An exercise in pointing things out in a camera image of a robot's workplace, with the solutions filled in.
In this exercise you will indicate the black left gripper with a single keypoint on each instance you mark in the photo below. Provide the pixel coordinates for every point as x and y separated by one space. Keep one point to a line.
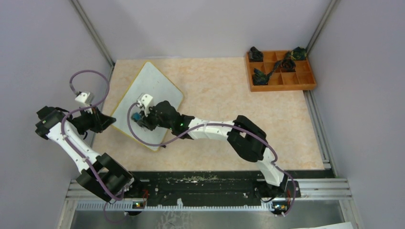
100 120

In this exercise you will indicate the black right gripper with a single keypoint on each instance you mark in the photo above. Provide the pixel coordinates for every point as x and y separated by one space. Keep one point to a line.
146 120

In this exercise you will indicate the blue whiteboard eraser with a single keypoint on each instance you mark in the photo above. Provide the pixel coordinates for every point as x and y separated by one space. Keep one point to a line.
136 117

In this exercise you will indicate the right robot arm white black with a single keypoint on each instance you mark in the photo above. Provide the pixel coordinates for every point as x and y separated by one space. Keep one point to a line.
246 138

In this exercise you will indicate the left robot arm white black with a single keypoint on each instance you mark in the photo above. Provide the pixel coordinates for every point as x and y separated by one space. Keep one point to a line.
99 174

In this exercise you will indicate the dark cloth lower left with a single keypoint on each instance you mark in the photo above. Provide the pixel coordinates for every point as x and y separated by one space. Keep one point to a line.
266 73

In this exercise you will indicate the dark rolled cloth far left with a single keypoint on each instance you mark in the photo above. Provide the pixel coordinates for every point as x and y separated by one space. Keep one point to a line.
254 55

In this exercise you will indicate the dark rolled cloth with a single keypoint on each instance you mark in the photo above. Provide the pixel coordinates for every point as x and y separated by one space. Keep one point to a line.
287 65
254 55
298 54

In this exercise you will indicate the orange compartment tray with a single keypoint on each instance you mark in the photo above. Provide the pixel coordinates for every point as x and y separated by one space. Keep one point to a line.
302 79

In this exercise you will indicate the dark rolled cloth centre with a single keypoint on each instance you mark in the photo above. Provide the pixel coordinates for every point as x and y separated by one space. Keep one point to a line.
287 65

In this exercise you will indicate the dark rolled cloth top right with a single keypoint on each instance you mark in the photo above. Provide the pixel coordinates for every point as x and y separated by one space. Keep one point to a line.
298 54

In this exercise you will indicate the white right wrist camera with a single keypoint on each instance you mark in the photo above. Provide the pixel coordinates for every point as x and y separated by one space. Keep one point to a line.
145 103

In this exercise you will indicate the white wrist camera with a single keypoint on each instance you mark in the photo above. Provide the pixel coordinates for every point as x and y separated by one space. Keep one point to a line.
145 103
84 99

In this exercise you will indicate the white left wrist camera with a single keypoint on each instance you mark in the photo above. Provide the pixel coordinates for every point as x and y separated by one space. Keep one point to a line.
84 99

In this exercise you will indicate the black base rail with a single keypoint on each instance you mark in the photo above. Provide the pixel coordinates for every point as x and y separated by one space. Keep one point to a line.
204 188

